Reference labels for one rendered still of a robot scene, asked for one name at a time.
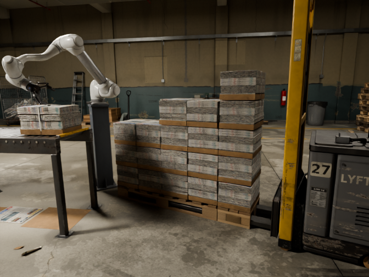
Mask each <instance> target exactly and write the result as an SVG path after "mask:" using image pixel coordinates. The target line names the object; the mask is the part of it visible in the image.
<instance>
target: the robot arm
mask: <svg viewBox="0 0 369 277"><path fill-rule="evenodd" d="M62 51H69V52H70V53H71V54H73V55H75V56H77V58H78V59H79V61H80V62H81V63H82V64H83V66H84V67H85V68H86V69H87V70H88V72H89V73H90V74H91V75H92V77H93V78H94V79H95V80H93V81H92V82H91V85H90V95H91V101H90V102H86V104H91V105H99V104H108V103H106V102H105V98H114V97H116V96H117V95H118V94H119V93H120V88H119V86H118V85H117V84H115V83H113V82H112V81H111V80H110V79H108V78H105V76H104V75H103V74H102V73H101V71H100V70H99V69H98V67H97V66H96V65H95V63H94V62H93V60H92V59H91V58H90V57H89V55H88V54H87V53H86V51H85V48H84V46H83V39H82V38H81V37H80V36H79V35H76V34H68V35H64V36H60V37H58V38H57V39H56V40H54V41H53V42H52V43H51V45H50V46H49V47H48V48H47V50H46V51H45V52H44V53H42V54H24V55H21V56H19V57H17V58H15V57H12V56H5V57H4V58H3V59H2V65H3V68H4V71H5V72H6V75H5V78H6V79H7V80H8V81H9V82H10V83H11V84H13V85H14V86H16V87H20V88H22V89H24V90H26V91H30V92H32V93H33V96H32V97H33V98H34V99H35V100H36V102H37V103H38V104H39V105H40V104H44V105H47V104H48V103H46V102H44V101H43V100H42V98H41V96H40V91H41V88H45V87H46V88H48V89H50V90H52V91H56V90H54V89H52V87H51V86H49V83H48V82H36V83H37V85H36V84H34V83H33V82H32V81H30V80H28V79H26V78H25V76H24V75H23V74H22V70H23V68H24V63H25V62H27V61H44V60H48V59H50V58H52V57H54V56H55V55H57V54H59V53H60V52H62ZM40 84H46V85H44V86H41V87H39V85H40ZM35 95H36V96H35Z"/></svg>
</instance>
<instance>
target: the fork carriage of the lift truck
mask: <svg viewBox="0 0 369 277"><path fill-rule="evenodd" d="M281 193H282V179H281V181H280V184H279V186H278V188H277V191H276V193H275V195H274V197H273V200H272V214H271V233H270V236H273V237H276V238H277V236H278V233H279V231H278V221H279V204H280V201H281Z"/></svg>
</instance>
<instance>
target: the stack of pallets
mask: <svg viewBox="0 0 369 277"><path fill-rule="evenodd" d="M358 99H359V109H360V115H356V125H357V130H358V131H364V132H366V133H368V131H369V82H365V87H364V88H361V92H360V93H358ZM366 102H367V103H366Z"/></svg>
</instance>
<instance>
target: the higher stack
mask: <svg viewBox="0 0 369 277"><path fill-rule="evenodd" d="M265 79H266V73H265V72H262V71H259V70H239V71H222V72H220V80H221V81H220V86H221V93H220V95H242V94H260V95H261V94H264V88H265V87H264V86H265V81H266V80H265ZM263 105H264V100H262V99H257V100H222V101H220V106H219V107H220V114H219V115H220V123H227V124H249V125H254V124H256V123H258V122H260V121H262V120H263V119H264V112H263V111H264V106H263ZM219 135H220V136H219V150H221V151H231V152H241V153H251V154H253V153H254V152H255V151H256V150H257V149H258V148H259V147H260V146H261V138H262V126H260V127H258V128H257V129H255V130H240V129H222V128H220V129H219ZM261 153H262V151H260V152H259V153H258V154H257V155H256V156H255V157H254V158H253V159H248V158H239V157H230V156H221V155H219V176H220V177H225V178H231V179H238V180H245V181H252V180H253V179H254V178H255V176H257V173H258V172H259V171H260V170H261V165H262V164H261ZM259 191H260V175H259V176H258V178H257V179H256V180H255V182H254V183H253V184H252V186H245V185H239V184H232V183H228V182H222V181H220V182H219V194H218V201H219V202H222V203H228V204H233V205H237V206H241V207H247V208H251V206H252V205H253V203H254V201H255V200H256V198H257V196H258V194H259ZM259 201H260V197H259V198H258V200H257V202H256V203H255V205H254V207H253V209H252V210H251V212H250V213H248V212H242V211H239V210H234V209H229V208H224V207H219V206H218V208H217V221H219V222H222V223H226V224H231V225H235V226H239V227H243V228H247V229H250V218H251V215H254V216H256V205H257V204H259Z"/></svg>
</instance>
